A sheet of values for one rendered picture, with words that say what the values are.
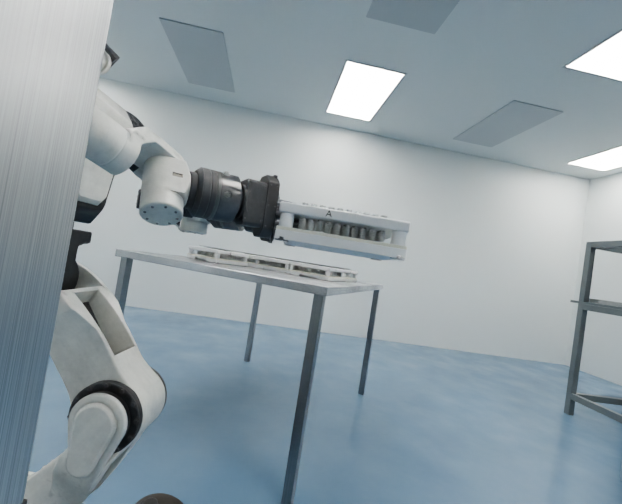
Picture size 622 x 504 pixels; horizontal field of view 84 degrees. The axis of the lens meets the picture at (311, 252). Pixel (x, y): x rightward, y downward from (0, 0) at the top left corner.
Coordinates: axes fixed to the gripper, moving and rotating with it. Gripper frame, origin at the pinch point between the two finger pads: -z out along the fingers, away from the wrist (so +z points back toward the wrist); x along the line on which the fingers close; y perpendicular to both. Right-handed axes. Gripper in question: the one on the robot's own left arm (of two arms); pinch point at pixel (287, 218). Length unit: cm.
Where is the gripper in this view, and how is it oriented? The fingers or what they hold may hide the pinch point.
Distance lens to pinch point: 82.4
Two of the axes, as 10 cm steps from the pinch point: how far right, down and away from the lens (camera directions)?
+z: -9.8, -1.3, 1.5
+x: -1.4, 9.9, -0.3
